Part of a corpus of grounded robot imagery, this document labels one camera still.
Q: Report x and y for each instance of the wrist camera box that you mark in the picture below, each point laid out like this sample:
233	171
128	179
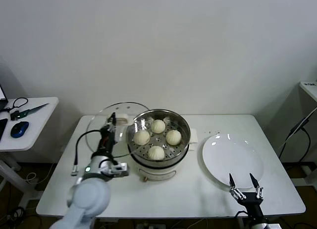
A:
119	170
273	226

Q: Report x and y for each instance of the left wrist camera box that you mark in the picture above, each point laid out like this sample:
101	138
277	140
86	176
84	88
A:
119	170

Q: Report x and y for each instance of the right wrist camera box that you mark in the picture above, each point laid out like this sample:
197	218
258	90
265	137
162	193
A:
273	226

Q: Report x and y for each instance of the white side table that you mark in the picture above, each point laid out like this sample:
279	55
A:
37	130

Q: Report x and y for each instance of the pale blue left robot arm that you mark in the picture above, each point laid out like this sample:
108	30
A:
89	196

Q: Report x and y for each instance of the white round plate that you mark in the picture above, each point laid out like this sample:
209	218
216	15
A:
232	159

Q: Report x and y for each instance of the blue computer mouse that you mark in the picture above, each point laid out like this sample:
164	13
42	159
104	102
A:
19	129

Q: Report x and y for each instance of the white electric cooker base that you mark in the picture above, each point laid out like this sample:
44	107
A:
158	173

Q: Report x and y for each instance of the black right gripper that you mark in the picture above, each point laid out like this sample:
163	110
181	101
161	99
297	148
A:
250	201

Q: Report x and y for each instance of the black keyboard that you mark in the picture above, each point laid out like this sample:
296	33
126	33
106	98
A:
2	128

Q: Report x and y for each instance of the white steamed baozi bun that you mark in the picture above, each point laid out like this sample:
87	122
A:
156	153
173	137
158	126
141	137

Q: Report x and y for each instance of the stainless steel steamer basket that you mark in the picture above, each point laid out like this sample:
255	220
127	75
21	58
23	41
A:
178	122

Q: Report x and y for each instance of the black laptop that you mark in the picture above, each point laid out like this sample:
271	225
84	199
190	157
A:
2	94

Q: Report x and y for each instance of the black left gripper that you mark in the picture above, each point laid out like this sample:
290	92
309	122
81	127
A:
107	138

